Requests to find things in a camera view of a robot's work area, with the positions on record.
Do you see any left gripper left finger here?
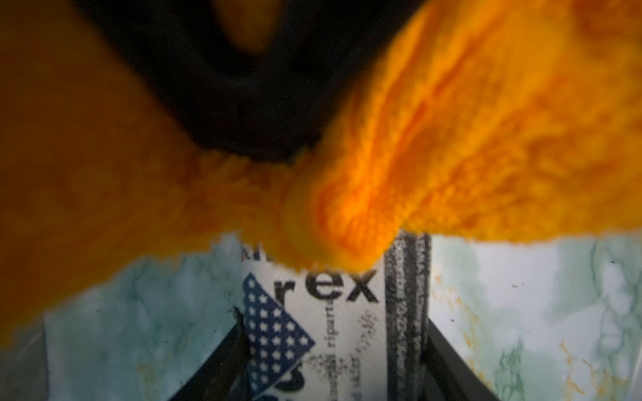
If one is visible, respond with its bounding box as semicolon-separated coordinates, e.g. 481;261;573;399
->
170;307;251;400

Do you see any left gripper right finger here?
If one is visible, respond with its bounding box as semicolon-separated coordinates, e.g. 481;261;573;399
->
421;320;498;401

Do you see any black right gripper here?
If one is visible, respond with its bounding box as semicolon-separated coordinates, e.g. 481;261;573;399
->
76;1;421;162

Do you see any newspaper print eyeglass case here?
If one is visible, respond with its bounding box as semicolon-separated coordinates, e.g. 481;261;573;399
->
241;232;431;400

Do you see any orange microfiber cloth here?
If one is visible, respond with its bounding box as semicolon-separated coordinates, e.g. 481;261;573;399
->
1;1;641;339

